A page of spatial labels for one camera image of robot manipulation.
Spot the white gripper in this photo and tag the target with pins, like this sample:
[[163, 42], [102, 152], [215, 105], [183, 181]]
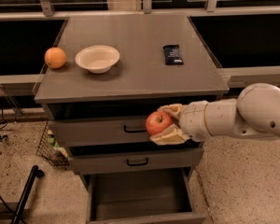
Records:
[[192, 119]]

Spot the red apple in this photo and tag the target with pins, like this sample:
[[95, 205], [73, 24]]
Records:
[[157, 122]]

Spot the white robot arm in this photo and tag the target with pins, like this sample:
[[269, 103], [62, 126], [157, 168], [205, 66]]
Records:
[[254, 114]]

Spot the grey middle drawer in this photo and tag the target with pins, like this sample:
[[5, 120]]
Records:
[[136, 161]]

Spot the grey drawer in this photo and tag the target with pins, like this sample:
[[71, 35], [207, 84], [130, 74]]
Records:
[[136, 161], [100, 131], [143, 197]]

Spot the grey bottom drawer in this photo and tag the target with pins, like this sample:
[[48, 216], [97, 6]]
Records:
[[143, 197]]

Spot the grey drawer cabinet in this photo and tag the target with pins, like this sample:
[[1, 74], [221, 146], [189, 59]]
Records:
[[138, 83]]

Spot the grey top drawer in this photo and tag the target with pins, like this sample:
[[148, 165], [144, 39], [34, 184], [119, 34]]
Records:
[[100, 131]]

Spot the dark blue snack bar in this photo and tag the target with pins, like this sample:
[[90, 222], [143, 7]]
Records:
[[172, 55]]

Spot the white bowl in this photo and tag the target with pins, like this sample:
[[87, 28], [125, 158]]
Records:
[[97, 59]]

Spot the orange fruit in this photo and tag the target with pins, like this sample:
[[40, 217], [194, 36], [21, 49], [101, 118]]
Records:
[[55, 58]]

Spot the black pole stand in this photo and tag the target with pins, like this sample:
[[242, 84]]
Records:
[[35, 173]]

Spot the black wire basket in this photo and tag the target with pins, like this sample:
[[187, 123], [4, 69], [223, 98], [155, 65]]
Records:
[[49, 150]]

